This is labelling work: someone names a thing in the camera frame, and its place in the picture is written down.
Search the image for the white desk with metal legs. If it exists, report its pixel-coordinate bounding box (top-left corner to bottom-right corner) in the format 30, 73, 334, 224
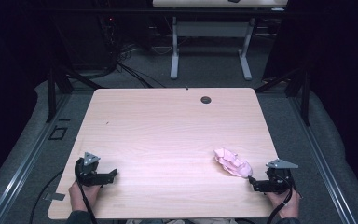
152, 0, 289, 81

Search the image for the black metal stand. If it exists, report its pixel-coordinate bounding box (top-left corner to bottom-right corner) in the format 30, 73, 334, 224
45, 66, 104, 124
255, 65, 311, 127

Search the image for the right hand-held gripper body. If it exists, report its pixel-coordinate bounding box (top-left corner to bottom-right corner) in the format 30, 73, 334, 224
254, 158, 299, 196

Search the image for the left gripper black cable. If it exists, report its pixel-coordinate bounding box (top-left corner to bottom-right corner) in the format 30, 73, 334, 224
74, 167, 99, 224

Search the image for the person's right hand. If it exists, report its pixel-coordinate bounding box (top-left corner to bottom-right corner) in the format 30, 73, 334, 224
265, 189, 301, 219

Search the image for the bundle of black cables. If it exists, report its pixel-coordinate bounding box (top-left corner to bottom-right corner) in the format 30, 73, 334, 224
97, 13, 167, 90

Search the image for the person's left hand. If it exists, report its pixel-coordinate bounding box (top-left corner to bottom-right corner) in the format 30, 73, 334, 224
68, 181, 103, 213

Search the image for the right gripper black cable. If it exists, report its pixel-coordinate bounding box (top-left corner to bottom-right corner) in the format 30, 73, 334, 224
266, 174, 295, 224

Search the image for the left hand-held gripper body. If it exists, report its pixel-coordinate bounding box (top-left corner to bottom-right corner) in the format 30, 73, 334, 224
74, 151, 107, 188

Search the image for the aluminium floor rail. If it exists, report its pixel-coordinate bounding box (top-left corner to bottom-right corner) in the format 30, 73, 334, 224
0, 92, 73, 224
288, 96, 358, 224

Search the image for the black floor cable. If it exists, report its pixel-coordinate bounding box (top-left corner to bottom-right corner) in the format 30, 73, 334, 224
28, 168, 65, 224

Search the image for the grey tape piece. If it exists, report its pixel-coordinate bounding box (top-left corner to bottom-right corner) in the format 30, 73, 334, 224
42, 192, 66, 202

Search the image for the pink cloth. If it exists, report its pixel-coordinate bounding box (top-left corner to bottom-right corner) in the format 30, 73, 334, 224
213, 147, 254, 178

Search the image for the black tape rectangle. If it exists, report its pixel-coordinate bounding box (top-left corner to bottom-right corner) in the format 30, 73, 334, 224
48, 125, 69, 141

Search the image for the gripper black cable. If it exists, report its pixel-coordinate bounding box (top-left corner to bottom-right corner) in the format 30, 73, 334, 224
266, 174, 295, 224
74, 167, 99, 224

